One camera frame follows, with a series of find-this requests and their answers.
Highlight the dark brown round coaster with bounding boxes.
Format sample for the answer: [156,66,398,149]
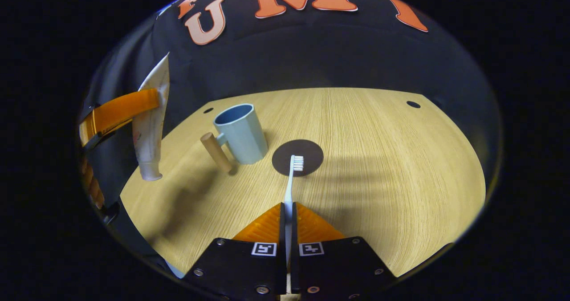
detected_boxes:
[272,139,325,178]

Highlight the light blue cup wooden handle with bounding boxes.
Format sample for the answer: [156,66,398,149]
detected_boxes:
[200,103,269,174]

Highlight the white toothpaste tube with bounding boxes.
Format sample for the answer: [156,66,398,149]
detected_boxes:
[132,53,171,182]

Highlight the wooden desktop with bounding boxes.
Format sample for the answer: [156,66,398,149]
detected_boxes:
[120,87,487,278]

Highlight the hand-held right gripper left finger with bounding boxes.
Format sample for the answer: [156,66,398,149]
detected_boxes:
[182,202,286,300]

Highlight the white toothbrush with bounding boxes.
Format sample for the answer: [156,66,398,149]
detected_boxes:
[283,155,305,295]

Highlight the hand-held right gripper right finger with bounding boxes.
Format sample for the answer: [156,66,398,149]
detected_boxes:
[292,202,397,300]

